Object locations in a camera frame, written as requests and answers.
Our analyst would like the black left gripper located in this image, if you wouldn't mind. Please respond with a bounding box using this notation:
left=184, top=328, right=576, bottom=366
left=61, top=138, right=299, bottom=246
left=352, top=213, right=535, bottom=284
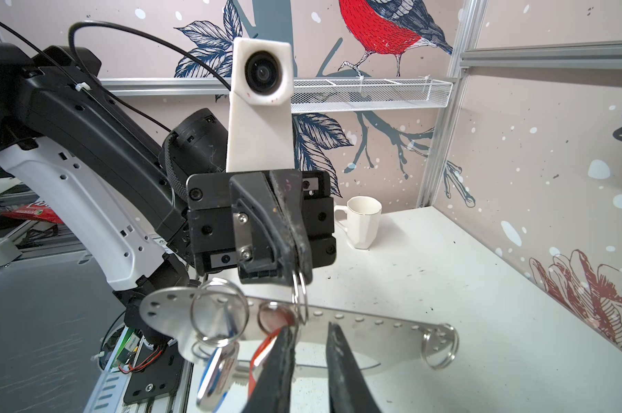
left=186, top=170, right=337, bottom=286

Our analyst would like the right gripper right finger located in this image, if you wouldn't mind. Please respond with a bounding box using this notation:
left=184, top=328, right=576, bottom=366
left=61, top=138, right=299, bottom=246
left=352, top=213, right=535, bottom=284
left=326, top=322, right=381, bottom=413

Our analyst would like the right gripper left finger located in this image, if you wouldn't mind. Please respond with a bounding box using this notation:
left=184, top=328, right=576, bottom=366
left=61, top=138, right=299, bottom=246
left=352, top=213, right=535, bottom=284
left=242, top=326, right=296, bottom=413

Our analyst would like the blue capped key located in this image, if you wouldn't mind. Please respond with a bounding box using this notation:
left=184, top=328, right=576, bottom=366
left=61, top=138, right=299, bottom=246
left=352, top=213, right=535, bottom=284
left=196, top=342, right=240, bottom=412

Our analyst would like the red capped key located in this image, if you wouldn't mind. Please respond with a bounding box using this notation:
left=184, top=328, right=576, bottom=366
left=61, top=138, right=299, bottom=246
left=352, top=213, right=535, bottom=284
left=248, top=302, right=297, bottom=397

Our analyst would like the split keyring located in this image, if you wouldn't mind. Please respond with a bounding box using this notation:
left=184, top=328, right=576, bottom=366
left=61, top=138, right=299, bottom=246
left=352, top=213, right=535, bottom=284
left=292, top=270, right=309, bottom=325
left=421, top=324, right=460, bottom=371
left=190, top=278, right=250, bottom=348

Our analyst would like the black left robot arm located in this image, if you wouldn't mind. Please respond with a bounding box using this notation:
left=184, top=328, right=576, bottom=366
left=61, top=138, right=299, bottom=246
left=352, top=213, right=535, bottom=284
left=0, top=38, right=336, bottom=345

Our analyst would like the white ceramic mug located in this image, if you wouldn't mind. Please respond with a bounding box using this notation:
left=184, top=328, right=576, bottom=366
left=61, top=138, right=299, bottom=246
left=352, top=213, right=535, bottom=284
left=333, top=196, right=383, bottom=250

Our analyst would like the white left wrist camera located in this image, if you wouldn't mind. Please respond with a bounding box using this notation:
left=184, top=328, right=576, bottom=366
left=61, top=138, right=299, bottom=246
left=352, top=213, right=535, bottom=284
left=226, top=37, right=295, bottom=173

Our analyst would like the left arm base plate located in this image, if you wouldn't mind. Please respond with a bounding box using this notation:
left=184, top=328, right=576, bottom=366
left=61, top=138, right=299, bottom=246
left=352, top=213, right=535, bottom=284
left=123, top=344, right=185, bottom=404

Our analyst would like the white wire mesh basket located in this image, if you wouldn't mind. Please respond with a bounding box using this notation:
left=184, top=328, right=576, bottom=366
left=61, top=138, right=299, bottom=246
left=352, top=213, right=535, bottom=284
left=291, top=77, right=453, bottom=115

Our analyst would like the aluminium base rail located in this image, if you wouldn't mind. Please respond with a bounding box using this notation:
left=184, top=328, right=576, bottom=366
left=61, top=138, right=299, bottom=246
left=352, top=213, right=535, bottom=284
left=83, top=329, right=193, bottom=413

